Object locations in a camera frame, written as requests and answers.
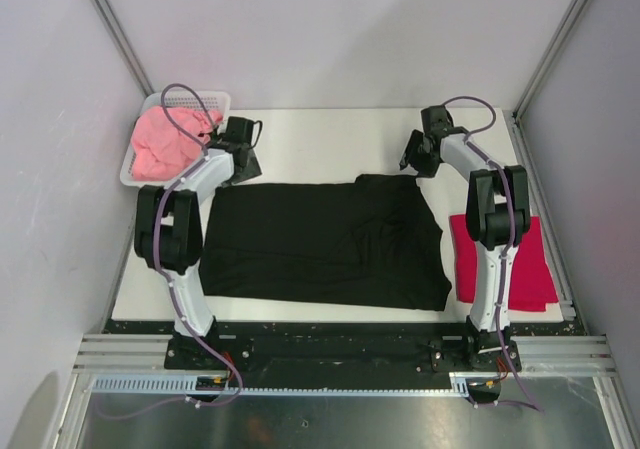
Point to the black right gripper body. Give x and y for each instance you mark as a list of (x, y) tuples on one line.
[(417, 154)]

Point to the folded magenta t-shirt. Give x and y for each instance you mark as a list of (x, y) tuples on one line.
[(531, 289)]

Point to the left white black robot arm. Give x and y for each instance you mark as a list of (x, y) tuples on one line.
[(168, 233)]

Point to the crumpled pink t-shirt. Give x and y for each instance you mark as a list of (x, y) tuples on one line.
[(161, 150)]

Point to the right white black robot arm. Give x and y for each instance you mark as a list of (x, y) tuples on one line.
[(498, 215)]

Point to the white plastic laundry basket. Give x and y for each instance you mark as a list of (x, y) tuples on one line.
[(213, 100)]

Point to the left aluminium frame post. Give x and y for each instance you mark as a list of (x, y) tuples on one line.
[(125, 49)]

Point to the right aluminium frame post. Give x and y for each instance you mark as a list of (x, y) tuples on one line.
[(554, 49)]

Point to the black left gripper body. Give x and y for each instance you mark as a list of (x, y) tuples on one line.
[(249, 172)]

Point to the white slotted cable duct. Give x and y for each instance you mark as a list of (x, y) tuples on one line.
[(191, 385)]

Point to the aluminium frame post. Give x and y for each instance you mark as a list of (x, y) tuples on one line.
[(125, 49), (554, 49)]

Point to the aluminium extrusion rails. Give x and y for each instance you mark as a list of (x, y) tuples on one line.
[(123, 354)]

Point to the black t-shirt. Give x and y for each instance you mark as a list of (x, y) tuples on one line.
[(372, 242)]

